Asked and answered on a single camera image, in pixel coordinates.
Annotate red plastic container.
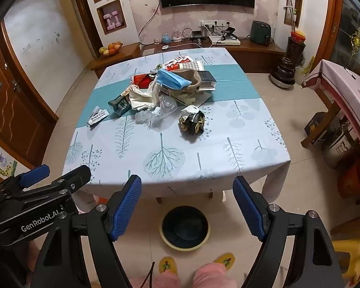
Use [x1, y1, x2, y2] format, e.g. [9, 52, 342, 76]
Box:
[337, 156, 360, 198]

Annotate wooden television cabinet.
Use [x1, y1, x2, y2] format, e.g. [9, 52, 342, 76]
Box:
[90, 37, 285, 78]

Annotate dark air fryer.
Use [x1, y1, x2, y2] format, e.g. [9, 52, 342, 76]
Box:
[250, 20, 272, 45]

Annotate white crumpled cloth bag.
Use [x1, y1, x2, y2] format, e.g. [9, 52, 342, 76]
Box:
[128, 84, 161, 111]

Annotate brown ceramic pot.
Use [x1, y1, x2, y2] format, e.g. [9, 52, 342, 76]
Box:
[269, 57, 297, 89]

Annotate printed cardboard box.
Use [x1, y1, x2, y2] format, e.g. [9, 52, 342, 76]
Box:
[304, 112, 329, 144]

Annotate dark grey box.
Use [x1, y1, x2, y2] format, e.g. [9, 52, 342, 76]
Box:
[196, 71, 217, 92]

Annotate clear plastic container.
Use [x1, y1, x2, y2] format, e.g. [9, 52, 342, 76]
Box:
[134, 109, 164, 126]

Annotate white red chocolate box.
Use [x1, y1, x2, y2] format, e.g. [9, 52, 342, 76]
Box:
[163, 54, 195, 71]

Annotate fruit bowl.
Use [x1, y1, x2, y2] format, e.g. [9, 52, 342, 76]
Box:
[98, 41, 123, 57]

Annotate colourful wall sticker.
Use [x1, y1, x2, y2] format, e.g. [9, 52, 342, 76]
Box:
[0, 138, 18, 177]

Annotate yellow plastic stool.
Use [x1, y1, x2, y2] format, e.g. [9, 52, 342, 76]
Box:
[330, 231, 360, 279]

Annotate checkered paper cup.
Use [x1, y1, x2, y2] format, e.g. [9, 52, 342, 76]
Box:
[180, 60, 204, 72]

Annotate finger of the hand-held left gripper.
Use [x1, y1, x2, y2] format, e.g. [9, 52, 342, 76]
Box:
[0, 166, 50, 191]
[6, 164, 91, 200]

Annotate person's pink pants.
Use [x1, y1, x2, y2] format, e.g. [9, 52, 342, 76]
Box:
[152, 262, 239, 288]

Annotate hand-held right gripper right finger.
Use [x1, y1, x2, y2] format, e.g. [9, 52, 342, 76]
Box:
[232, 175, 353, 288]

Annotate white set-top box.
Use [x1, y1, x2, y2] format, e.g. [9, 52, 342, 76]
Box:
[209, 34, 241, 47]

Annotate small white wrapper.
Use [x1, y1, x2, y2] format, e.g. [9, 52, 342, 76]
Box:
[86, 106, 109, 128]

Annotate dark tall vase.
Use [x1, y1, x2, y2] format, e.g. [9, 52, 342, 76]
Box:
[286, 36, 306, 69]

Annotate blue face mask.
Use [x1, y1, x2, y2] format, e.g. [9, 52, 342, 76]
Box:
[154, 68, 192, 90]

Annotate pink covered side table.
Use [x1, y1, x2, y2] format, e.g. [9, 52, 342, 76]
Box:
[301, 59, 360, 144]

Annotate dark green packet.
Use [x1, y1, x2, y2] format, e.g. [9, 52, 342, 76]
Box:
[107, 94, 132, 117]

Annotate red foil packet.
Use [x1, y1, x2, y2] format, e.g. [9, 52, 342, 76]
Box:
[131, 73, 156, 90]

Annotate leaf print tablecloth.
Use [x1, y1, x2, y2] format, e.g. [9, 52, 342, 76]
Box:
[61, 47, 291, 200]

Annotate wooden glass door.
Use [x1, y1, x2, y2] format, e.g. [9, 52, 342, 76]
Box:
[328, 0, 360, 75]

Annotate clear plastic cup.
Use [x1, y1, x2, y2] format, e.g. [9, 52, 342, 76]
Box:
[157, 95, 178, 114]

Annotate white wall socket strip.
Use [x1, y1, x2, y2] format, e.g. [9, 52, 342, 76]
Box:
[198, 20, 231, 27]

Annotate black bin yellow rim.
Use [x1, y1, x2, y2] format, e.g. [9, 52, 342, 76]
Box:
[160, 205, 211, 252]

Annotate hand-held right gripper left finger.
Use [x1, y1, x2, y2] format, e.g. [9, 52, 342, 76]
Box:
[30, 174, 143, 288]

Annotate black gold wrapper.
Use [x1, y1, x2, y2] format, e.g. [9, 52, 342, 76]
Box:
[178, 105, 206, 135]

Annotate metal cooking pot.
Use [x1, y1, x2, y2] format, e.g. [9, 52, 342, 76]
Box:
[322, 120, 360, 168]

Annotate yellow slipper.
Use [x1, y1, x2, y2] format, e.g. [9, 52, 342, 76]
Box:
[158, 256, 178, 275]
[213, 252, 236, 270]

